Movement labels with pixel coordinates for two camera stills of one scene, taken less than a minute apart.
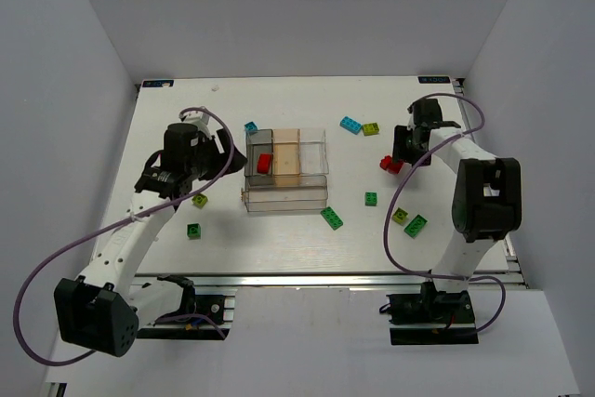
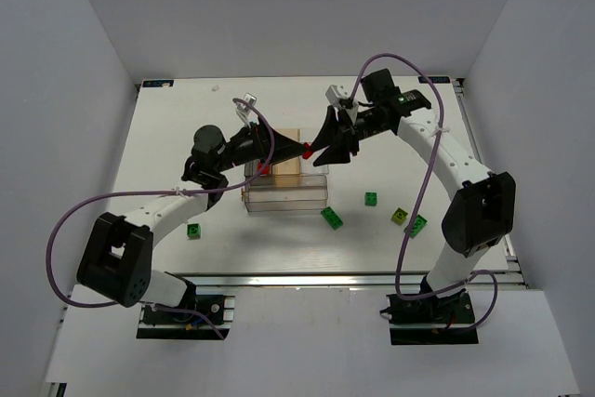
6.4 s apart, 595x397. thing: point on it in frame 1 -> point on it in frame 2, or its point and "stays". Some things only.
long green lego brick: [416, 226] stays
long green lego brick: [332, 218] stays
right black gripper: [401, 147] -> [347, 129]
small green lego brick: [370, 199] stays
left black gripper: [223, 152] -> [259, 140]
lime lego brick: [399, 216] stays
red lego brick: [264, 163] stays
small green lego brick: [193, 231] stays
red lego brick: [388, 164] -> [308, 151]
